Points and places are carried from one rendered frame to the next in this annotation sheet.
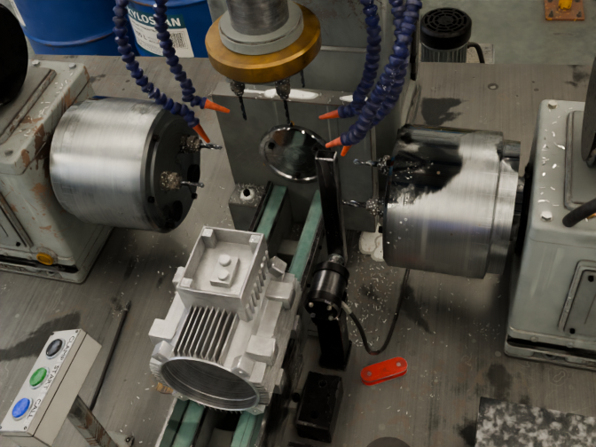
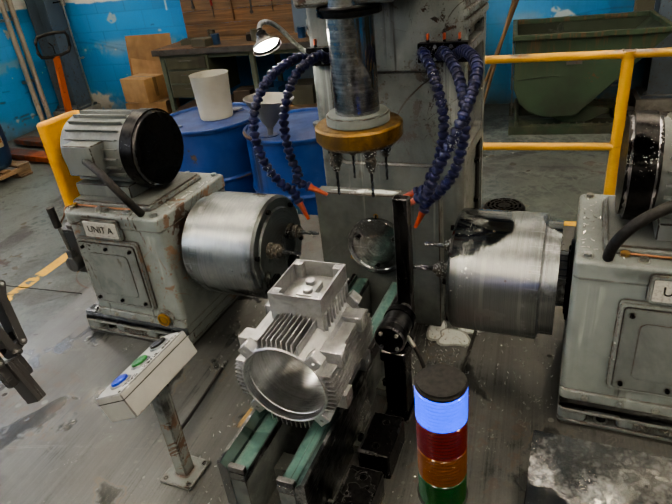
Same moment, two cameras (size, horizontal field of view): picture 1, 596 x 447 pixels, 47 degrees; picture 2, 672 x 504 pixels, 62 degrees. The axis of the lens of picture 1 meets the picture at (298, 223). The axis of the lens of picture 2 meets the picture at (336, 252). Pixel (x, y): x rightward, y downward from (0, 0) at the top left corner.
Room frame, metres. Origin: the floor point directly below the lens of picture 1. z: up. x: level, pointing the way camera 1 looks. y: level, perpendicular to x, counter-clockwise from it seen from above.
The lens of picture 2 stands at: (-0.21, 0.03, 1.66)
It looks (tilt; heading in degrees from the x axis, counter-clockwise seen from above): 29 degrees down; 3
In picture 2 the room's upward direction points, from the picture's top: 7 degrees counter-clockwise
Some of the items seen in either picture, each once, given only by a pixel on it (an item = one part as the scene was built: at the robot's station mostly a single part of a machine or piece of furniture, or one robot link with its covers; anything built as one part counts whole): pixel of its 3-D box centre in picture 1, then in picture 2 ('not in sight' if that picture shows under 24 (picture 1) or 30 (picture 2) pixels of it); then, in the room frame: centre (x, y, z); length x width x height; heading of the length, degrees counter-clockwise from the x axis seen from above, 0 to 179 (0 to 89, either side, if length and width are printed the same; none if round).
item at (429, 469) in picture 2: not in sight; (441, 455); (0.28, -0.05, 1.10); 0.06 x 0.06 x 0.04
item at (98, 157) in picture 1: (107, 160); (228, 242); (1.03, 0.35, 1.04); 0.37 x 0.25 x 0.25; 67
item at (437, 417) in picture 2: not in sight; (441, 400); (0.28, -0.05, 1.19); 0.06 x 0.06 x 0.04
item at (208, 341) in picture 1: (229, 329); (307, 349); (0.61, 0.14, 1.01); 0.20 x 0.19 x 0.19; 158
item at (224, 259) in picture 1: (225, 274); (309, 294); (0.65, 0.12, 1.11); 0.12 x 0.11 x 0.07; 158
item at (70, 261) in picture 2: not in sight; (77, 237); (1.08, 0.74, 1.07); 0.08 x 0.07 x 0.20; 157
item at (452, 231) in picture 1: (465, 202); (518, 273); (0.76, -0.29, 1.04); 0.41 x 0.25 x 0.25; 67
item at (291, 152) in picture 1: (294, 156); (376, 247); (0.98, -0.02, 1.01); 0.15 x 0.02 x 0.15; 67
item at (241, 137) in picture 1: (305, 149); (385, 249); (1.03, -0.04, 0.97); 0.30 x 0.11 x 0.34; 67
